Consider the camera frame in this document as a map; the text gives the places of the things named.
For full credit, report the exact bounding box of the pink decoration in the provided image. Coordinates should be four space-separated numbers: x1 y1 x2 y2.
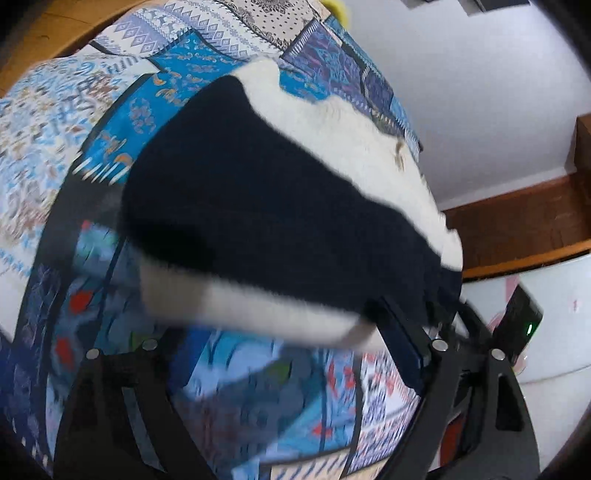
487 276 520 330

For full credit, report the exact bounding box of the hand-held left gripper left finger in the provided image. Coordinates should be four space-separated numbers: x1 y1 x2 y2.
53 323 218 480

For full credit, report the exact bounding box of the cream navy striped sweater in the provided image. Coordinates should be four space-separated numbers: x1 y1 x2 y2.
117 58 464 350

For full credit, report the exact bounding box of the brown wooden wardrobe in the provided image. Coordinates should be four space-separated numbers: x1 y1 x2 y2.
565 113 591 174

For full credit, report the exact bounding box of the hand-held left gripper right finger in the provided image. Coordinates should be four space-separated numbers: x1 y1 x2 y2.
369 295 542 480

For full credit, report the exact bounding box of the white cabinet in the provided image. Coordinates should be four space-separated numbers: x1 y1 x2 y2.
462 251 591 468

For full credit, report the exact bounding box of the yellow foam tube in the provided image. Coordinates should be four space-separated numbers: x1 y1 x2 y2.
323 0 354 21

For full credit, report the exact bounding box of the small black wall monitor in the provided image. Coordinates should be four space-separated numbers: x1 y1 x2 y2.
467 0 530 17

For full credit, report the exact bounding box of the blue patchwork blanket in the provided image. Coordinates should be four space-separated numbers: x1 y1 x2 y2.
0 0 441 480

